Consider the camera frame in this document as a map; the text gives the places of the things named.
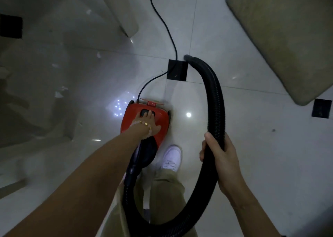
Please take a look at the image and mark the person's right hand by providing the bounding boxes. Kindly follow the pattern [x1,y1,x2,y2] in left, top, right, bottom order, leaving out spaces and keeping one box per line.
[199,131,244,202]

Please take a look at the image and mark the person's left hand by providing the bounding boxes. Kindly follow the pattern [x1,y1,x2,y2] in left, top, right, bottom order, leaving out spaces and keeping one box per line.
[129,110,162,142]

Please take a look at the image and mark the red canister vacuum cleaner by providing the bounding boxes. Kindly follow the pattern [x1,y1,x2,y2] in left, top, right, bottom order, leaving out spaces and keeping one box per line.
[120,99,172,167]

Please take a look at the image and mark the black corrugated vacuum hose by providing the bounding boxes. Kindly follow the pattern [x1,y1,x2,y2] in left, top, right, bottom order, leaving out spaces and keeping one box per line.
[122,54,226,237]

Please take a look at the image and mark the person's left forearm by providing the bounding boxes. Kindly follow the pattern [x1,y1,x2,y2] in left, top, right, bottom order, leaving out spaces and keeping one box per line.
[3,129,146,237]

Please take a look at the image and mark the person's right forearm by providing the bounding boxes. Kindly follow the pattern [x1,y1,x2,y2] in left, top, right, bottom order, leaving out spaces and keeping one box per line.
[221,183,282,237]

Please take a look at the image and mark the white sneaker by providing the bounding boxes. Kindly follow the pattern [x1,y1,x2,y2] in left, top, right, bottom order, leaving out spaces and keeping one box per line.
[160,145,182,174]

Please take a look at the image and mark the khaki trousers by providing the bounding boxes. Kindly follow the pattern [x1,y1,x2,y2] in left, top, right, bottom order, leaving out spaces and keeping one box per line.
[97,167,187,237]

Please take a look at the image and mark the clear glass table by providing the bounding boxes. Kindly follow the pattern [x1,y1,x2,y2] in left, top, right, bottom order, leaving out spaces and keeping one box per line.
[0,0,136,200]

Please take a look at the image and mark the beige upholstered furniture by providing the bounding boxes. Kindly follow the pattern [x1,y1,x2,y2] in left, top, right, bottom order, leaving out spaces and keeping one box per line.
[94,0,139,38]

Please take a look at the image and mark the beige floor mat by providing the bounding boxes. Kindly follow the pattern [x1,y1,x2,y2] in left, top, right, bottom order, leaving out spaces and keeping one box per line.
[225,0,333,106]

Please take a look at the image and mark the black power cord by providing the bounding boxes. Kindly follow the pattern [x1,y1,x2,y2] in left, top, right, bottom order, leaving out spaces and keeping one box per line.
[137,0,179,102]

